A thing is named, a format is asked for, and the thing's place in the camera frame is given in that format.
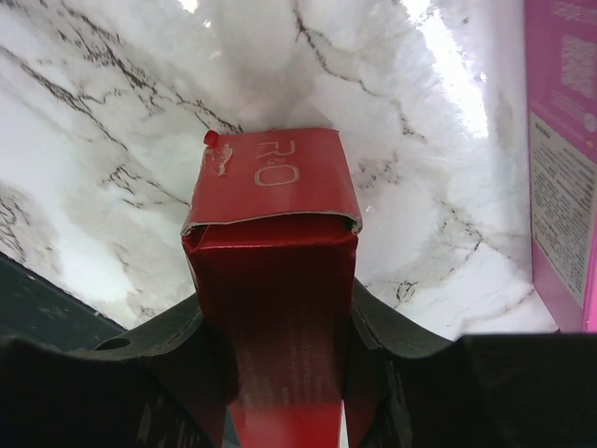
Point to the black base bar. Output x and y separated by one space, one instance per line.
35 309

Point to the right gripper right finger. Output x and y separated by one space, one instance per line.
406 386

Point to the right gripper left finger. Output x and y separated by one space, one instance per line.
153 386

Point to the red metallic toothpaste box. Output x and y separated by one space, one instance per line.
271 239

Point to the pink toothpaste box diagonal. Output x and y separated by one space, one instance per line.
560 50

